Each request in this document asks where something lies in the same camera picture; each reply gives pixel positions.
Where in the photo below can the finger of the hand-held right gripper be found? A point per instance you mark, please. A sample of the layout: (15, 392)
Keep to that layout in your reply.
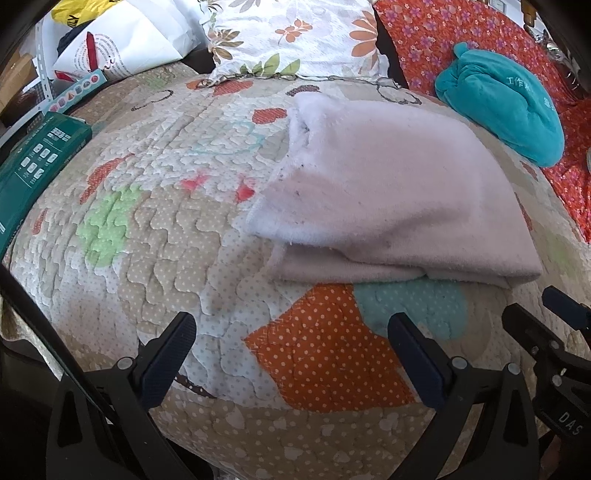
(531, 334)
(570, 311)

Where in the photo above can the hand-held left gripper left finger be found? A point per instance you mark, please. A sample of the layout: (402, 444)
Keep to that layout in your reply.
(166, 355)

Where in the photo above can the teal plush cloth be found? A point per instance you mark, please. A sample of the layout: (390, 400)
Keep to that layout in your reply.
(503, 110)

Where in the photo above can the patchwork quilted blanket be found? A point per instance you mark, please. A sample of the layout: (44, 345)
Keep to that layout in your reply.
(184, 277)

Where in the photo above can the green cardboard box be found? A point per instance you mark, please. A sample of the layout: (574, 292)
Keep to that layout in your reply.
(37, 166)

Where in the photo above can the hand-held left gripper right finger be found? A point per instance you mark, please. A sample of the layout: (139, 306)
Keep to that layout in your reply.
(415, 364)

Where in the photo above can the yellow plastic bag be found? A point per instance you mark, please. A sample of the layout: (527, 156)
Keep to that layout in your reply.
(78, 9)

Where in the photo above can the colourful printed flat box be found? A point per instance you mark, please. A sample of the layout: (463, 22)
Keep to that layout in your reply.
(78, 90)

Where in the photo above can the pink sweater with brown hem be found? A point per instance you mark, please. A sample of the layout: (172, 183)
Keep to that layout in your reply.
(392, 194)

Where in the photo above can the white plastic bag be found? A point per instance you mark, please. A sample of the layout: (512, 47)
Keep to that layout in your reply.
(138, 37)

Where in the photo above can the floral print pillow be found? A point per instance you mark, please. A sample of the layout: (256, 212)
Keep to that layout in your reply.
(295, 37)

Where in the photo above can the red floral blanket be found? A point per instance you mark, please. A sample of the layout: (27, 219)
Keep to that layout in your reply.
(425, 32)

